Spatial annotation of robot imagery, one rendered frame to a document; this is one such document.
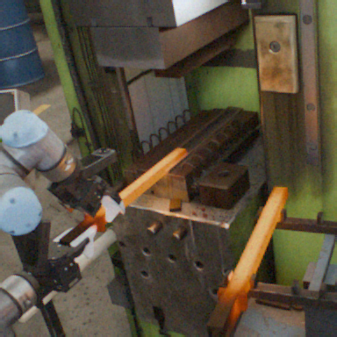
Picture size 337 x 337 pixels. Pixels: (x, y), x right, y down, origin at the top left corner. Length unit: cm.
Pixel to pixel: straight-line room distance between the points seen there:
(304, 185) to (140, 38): 53
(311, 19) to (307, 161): 34
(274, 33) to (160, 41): 25
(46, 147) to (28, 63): 500
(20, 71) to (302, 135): 492
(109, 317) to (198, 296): 106
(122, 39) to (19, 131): 39
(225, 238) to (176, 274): 24
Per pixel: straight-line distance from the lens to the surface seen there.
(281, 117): 132
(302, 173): 137
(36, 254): 112
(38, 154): 106
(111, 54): 134
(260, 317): 126
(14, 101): 160
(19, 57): 600
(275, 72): 126
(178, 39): 130
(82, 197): 116
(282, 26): 122
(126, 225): 151
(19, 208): 92
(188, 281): 149
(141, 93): 162
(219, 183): 134
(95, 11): 134
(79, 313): 260
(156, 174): 137
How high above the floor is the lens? 164
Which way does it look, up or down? 31 degrees down
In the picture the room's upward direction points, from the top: 9 degrees counter-clockwise
